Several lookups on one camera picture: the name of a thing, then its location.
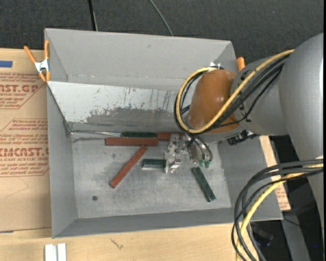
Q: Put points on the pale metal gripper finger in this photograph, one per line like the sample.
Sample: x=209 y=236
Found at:
x=174 y=163
x=176 y=144

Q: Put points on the red-brown flat block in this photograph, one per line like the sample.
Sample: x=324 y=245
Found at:
x=129 y=166
x=164 y=136
x=131 y=142

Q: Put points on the dark green flat block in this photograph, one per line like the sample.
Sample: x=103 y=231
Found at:
x=203 y=185
x=138 y=134
x=153 y=164

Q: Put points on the grey metal bin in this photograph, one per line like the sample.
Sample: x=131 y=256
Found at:
x=152 y=194

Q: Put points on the brown cardboard board, red print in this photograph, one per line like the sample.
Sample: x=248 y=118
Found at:
x=21 y=173

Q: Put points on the black cylinder on white bracket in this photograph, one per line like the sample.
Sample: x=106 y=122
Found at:
x=237 y=139

